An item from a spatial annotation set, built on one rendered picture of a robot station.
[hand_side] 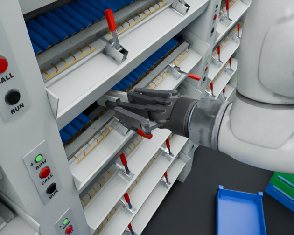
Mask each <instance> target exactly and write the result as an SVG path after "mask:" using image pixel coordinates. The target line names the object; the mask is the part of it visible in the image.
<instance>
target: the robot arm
mask: <svg viewBox="0 0 294 235"><path fill-rule="evenodd" d="M141 93H142V94H141ZM96 101H97V105H101V106H105V107H106V108H108V109H110V110H114V111H115V114H116V118H117V119H118V120H121V121H123V122H125V123H127V124H129V125H131V126H133V127H135V128H138V129H140V130H142V131H143V133H144V134H145V135H147V136H149V135H151V130H153V129H156V128H159V129H169V130H170V131H171V132H172V133H174V134H176V135H179V136H183V137H186V138H189V139H190V141H191V142H192V143H193V144H197V145H201V146H204V147H208V148H210V149H213V150H215V151H220V152H223V153H225V154H227V155H229V156H231V157H232V158H234V159H235V160H238V161H240V162H243V163H246V164H249V165H252V166H255V167H259V168H262V169H266V170H270V171H275V172H281V173H289V174H294V0H252V1H251V4H250V6H249V9H248V11H247V14H246V18H245V21H244V25H243V29H242V34H241V39H240V44H239V50H238V59H237V88H236V94H235V97H234V100H233V103H231V102H229V101H221V100H216V99H212V98H207V97H203V98H201V99H200V100H197V99H193V98H188V97H180V98H178V91H177V90H155V89H145V88H135V89H134V91H133V92H132V91H130V92H125V91H121V90H118V91H117V90H112V89H109V90H108V91H107V92H106V93H105V94H104V95H102V96H101V97H100V98H99V99H97V100H96ZM128 101H129V102H128Z"/></svg>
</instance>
